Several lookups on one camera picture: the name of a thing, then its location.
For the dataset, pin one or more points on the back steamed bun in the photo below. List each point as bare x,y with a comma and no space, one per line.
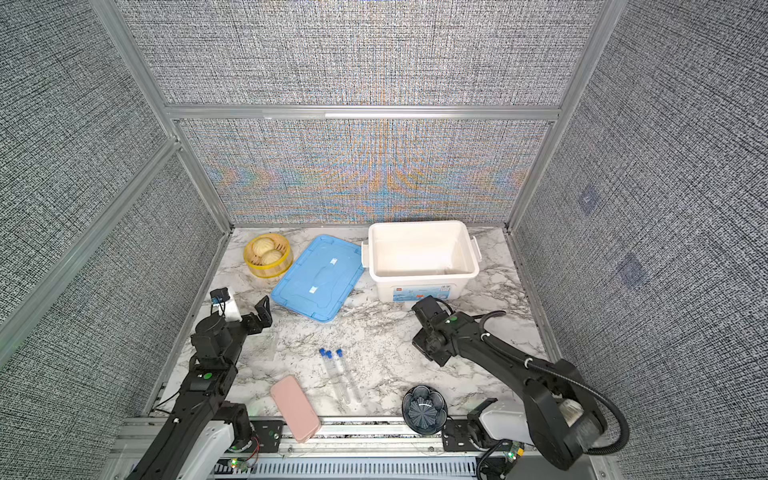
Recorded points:
262,245

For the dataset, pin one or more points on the yellow bamboo steamer basket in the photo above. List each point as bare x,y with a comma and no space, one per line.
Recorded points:
273,270

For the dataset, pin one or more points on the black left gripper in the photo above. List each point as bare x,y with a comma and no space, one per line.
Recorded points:
263,314

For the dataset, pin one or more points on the blue plastic box lid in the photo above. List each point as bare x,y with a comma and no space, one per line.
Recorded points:
320,280

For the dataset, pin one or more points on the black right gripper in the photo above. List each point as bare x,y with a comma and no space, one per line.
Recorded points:
418,343

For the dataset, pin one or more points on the clear glass rod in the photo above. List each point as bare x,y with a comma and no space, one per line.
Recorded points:
274,345

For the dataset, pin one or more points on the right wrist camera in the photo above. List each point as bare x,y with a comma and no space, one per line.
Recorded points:
427,308

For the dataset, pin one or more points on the steamed bun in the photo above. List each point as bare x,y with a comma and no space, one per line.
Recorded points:
262,245
271,257

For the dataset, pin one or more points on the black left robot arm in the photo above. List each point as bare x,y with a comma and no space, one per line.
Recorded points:
203,425

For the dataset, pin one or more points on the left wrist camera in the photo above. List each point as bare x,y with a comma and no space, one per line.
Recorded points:
220,296

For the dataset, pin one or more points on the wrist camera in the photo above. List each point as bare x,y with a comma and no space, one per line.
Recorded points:
220,296
427,308

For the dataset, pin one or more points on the front steamed bun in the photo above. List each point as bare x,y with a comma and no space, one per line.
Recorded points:
271,257

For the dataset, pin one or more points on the black flower-shaped dish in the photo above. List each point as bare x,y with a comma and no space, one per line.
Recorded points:
424,410

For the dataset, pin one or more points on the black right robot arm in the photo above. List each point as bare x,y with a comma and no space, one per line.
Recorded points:
562,416

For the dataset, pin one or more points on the white plastic storage box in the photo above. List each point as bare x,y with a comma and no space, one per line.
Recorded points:
409,261

